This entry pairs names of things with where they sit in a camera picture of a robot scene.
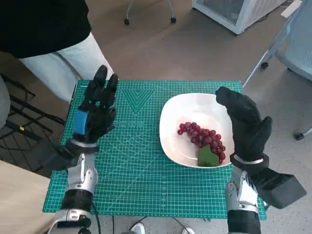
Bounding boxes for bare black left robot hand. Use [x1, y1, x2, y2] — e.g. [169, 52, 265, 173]
[72, 65, 119, 147]

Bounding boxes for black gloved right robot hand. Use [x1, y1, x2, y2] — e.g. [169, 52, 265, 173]
[215, 86, 273, 163]

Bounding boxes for red toy grapes bunch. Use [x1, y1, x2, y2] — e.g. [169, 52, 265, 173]
[177, 121, 227, 168]

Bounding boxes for white plate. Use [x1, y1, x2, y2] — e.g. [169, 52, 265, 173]
[159, 93, 234, 169]

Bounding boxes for green cutting mat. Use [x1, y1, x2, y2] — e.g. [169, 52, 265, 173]
[42, 80, 268, 219]

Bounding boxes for grey round seat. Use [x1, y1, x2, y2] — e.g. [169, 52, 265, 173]
[0, 75, 12, 130]

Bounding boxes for person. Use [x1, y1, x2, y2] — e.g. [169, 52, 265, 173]
[0, 0, 114, 102]

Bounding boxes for beige wooden desk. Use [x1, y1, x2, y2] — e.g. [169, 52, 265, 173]
[0, 160, 53, 234]

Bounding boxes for white cabinet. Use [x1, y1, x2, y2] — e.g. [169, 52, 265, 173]
[192, 0, 289, 35]

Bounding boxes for chair legs with black casters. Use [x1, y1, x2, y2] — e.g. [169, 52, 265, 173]
[124, 0, 177, 25]

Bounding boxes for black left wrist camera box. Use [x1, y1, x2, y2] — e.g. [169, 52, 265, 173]
[39, 143, 81, 172]

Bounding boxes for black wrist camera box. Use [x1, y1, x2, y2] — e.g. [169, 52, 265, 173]
[251, 167, 308, 209]
[39, 143, 81, 172]

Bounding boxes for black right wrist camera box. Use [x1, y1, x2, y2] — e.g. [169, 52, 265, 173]
[251, 167, 308, 209]

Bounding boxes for black wire rack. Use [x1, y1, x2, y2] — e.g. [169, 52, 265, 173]
[0, 74, 65, 177]

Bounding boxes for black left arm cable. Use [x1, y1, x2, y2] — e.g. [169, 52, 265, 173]
[91, 204, 102, 234]

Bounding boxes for grey chair with metal frame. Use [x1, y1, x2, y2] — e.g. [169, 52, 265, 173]
[242, 0, 312, 141]

